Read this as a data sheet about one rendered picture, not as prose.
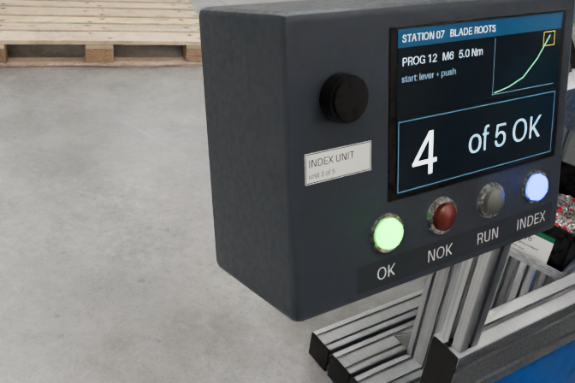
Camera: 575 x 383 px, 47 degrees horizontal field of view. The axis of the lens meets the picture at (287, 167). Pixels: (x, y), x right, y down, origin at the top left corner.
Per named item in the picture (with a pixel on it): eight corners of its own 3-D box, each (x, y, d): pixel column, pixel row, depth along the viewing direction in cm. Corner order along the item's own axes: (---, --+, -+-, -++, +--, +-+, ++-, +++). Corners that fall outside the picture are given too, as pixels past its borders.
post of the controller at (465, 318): (458, 327, 74) (505, 177, 65) (478, 344, 72) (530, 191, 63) (439, 336, 73) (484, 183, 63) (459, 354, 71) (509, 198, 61)
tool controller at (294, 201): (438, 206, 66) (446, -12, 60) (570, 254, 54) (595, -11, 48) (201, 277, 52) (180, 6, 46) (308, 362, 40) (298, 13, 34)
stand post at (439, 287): (412, 367, 187) (497, 61, 142) (435, 389, 180) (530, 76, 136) (400, 372, 184) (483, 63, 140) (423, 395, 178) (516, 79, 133)
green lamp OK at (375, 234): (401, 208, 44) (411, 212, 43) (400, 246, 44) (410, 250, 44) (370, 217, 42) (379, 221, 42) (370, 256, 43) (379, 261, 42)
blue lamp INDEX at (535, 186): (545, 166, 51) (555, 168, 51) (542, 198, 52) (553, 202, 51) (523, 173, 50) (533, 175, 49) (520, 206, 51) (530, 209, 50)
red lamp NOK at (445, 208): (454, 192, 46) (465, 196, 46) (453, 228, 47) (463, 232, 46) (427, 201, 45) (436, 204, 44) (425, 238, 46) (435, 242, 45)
